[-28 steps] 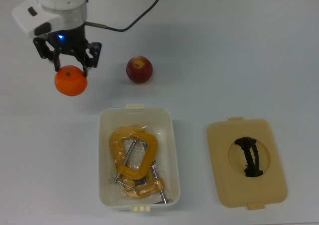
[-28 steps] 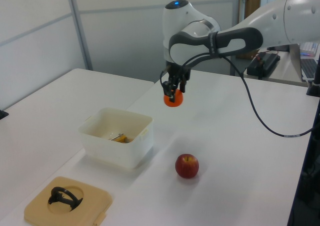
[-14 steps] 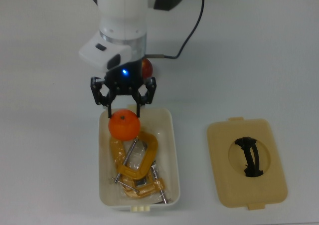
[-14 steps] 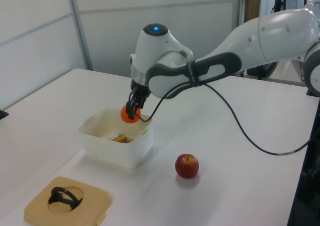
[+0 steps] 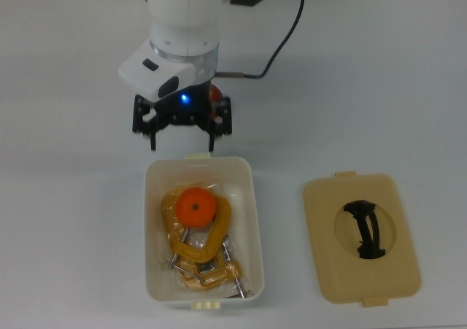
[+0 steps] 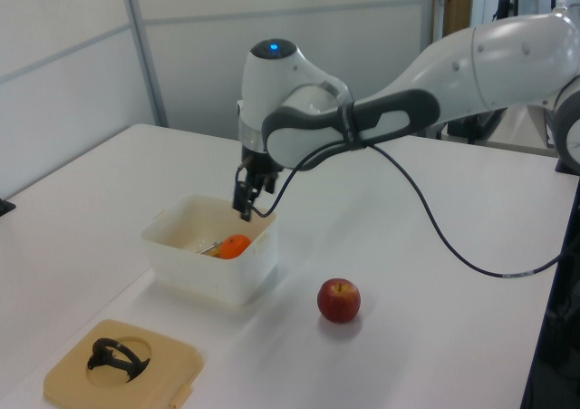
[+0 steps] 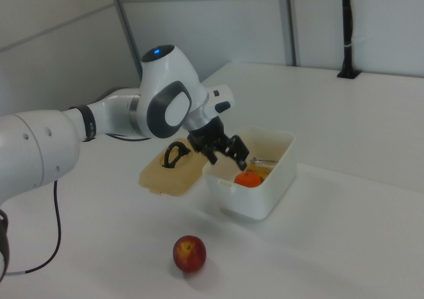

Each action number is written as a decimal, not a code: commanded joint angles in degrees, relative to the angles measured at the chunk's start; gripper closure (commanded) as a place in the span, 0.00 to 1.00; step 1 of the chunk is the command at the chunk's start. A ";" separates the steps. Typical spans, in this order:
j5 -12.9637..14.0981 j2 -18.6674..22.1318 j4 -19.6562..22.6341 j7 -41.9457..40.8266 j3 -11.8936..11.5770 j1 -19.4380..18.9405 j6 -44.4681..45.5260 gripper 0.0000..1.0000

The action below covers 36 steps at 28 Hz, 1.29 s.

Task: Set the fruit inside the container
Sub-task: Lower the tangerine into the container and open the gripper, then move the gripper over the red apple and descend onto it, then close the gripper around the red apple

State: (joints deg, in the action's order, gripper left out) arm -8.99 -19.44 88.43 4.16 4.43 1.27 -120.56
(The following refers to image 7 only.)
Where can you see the black pole with base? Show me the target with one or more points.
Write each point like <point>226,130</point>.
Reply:
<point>348,30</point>

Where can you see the white plastic container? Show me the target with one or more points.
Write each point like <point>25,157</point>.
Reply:
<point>265,196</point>

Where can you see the yellow tool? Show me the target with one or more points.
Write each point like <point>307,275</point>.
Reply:
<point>265,173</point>

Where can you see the red apple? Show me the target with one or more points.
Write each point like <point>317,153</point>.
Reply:
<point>189,254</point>

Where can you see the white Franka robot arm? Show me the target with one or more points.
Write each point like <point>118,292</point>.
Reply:
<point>162,80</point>

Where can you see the orange fruit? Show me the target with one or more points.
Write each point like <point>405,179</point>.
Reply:
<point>247,179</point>

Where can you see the silver metal tool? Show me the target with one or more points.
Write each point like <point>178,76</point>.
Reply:
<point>265,161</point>

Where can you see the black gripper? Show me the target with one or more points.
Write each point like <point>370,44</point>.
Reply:
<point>208,136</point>

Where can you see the grey partition post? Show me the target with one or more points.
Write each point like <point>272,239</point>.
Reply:
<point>289,24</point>
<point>127,30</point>

